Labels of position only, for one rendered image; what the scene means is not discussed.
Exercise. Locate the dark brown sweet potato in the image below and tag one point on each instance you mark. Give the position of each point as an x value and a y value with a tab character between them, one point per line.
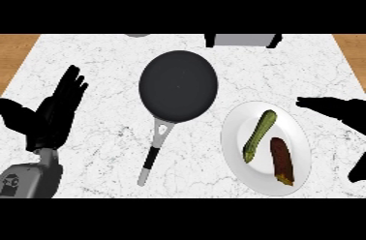
283	160

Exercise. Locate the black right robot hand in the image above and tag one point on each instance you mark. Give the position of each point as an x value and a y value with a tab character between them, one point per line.
346	111

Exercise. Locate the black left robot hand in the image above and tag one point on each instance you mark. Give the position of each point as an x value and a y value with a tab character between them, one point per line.
55	114

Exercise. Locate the green zucchini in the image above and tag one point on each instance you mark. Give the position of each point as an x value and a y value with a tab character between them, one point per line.
259	134

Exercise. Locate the black frying pan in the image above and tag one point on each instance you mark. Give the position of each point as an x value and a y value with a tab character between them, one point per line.
178	89

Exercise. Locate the white plate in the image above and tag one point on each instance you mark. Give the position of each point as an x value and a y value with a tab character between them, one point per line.
249	166

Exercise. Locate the small grey object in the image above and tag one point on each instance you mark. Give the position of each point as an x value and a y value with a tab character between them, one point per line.
138	35

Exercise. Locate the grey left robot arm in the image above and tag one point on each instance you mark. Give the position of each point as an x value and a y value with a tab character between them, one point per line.
30	177

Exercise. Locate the grey appliance with black legs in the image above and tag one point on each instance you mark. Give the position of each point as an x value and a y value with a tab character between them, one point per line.
243	39

